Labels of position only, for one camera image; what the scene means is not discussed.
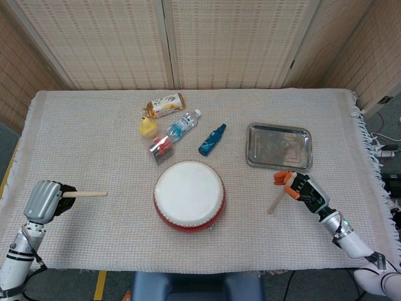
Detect small blue bottle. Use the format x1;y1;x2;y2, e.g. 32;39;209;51
197;123;227;157

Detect black box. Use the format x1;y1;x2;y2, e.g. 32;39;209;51
382;172;401;198

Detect clear water bottle blue label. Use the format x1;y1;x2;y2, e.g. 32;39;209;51
165;108;202;142

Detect white power strip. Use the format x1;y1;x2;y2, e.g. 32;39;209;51
374;143;397;159

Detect wooden drumstick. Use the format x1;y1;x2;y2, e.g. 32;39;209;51
266;171;297;216
62;190;109;199

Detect biscuit snack packet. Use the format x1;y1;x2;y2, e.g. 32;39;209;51
143;93;186;119

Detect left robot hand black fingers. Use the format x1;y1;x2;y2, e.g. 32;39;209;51
23;181;78;224

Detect white woven tablecloth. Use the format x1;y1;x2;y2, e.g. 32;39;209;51
0;88;392;272

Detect yellow toy pear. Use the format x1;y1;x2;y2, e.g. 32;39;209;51
139;116;159;138

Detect red drum white skin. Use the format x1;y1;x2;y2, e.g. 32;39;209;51
152;160;227;233

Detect red floor cable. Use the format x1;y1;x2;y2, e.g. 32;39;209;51
375;111;389;134

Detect clear plastic box red contents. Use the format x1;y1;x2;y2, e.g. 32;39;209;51
147;134;175;166

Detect rectangular metal tray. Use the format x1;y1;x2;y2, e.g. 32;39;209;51
244;122;313;172

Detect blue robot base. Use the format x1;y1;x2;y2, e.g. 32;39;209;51
131;271;264;301

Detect white floor cable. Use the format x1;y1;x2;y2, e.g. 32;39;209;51
371;131;401;142

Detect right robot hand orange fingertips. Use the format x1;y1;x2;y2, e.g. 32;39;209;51
273;171;331;214

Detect woven folding screen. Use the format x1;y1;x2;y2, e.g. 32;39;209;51
0;0;401;135

